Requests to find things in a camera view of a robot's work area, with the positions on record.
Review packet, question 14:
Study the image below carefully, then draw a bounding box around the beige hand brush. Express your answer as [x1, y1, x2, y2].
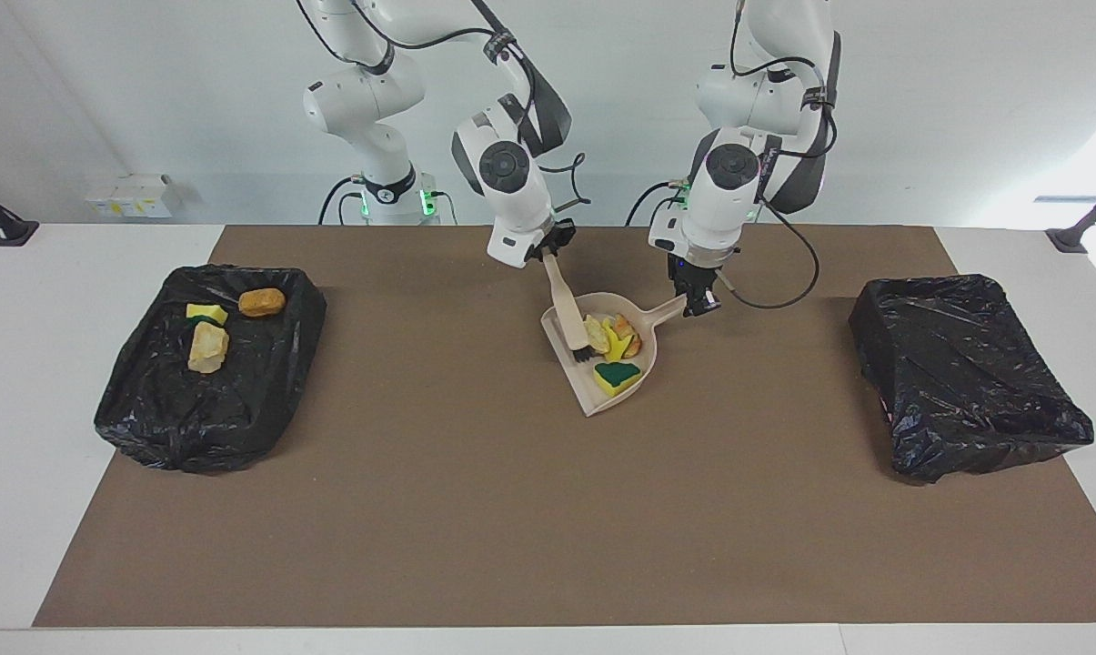
[542, 253, 594, 365]

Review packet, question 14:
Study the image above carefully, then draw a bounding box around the green and yellow sponge piece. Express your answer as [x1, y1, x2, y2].
[593, 361, 643, 398]

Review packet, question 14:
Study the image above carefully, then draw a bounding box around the beige plastic dustpan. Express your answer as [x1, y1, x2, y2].
[540, 291, 689, 418]

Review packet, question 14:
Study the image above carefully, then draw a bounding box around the orange-brown sponge chunk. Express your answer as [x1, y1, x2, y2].
[238, 287, 287, 318]

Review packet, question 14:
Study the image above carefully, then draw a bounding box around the cream sponge chunk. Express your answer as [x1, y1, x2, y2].
[187, 321, 231, 375]

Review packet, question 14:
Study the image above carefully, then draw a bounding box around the black bag-lined bin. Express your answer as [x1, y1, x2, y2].
[848, 273, 1095, 485]
[94, 264, 328, 475]

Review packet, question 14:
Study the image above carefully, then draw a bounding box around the brown table mat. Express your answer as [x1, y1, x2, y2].
[34, 225, 1096, 629]

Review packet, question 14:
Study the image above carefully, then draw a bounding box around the black base cable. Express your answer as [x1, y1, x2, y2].
[317, 175, 458, 227]
[625, 178, 694, 227]

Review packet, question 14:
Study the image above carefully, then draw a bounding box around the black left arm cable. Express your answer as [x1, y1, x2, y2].
[719, 0, 841, 311]

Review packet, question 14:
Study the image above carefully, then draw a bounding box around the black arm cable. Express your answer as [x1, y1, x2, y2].
[295, 0, 596, 207]
[719, 0, 841, 311]

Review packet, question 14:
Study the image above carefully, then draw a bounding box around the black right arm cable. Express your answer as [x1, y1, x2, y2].
[295, 0, 596, 207]

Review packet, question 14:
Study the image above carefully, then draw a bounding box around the black camera stand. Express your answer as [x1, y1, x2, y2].
[1046, 176, 1096, 254]
[0, 175, 40, 247]

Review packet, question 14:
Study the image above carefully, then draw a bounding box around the white wall socket box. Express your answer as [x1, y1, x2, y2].
[86, 173, 183, 219]

